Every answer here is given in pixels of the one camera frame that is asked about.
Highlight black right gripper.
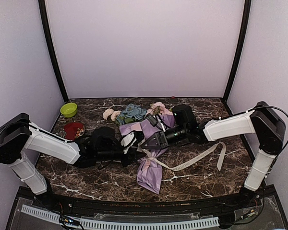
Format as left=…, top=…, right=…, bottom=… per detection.
left=141, top=125, right=188, bottom=150

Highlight white printed ribbon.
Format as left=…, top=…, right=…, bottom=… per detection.
left=136, top=141, right=227, bottom=172

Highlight purple and pink wrapping paper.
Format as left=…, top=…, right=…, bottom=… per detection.
left=119, top=119, right=167, bottom=194

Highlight blue fake flower stem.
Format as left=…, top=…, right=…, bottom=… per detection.
left=115, top=103, right=147, bottom=126

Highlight white fake flower stem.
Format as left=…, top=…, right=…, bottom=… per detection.
left=103, top=108, right=121, bottom=121

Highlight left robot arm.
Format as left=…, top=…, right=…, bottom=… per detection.
left=0, top=113, right=144, bottom=209

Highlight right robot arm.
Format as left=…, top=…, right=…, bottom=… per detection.
left=139, top=101, right=288, bottom=208

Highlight lime green bowl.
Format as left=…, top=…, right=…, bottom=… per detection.
left=60, top=103, right=77, bottom=118

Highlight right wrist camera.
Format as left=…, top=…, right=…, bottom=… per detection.
left=145, top=114, right=167, bottom=134

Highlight grey cable duct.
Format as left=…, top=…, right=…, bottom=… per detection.
left=21, top=205, right=219, bottom=230

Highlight black front rail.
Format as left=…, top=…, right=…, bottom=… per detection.
left=16, top=184, right=276, bottom=218

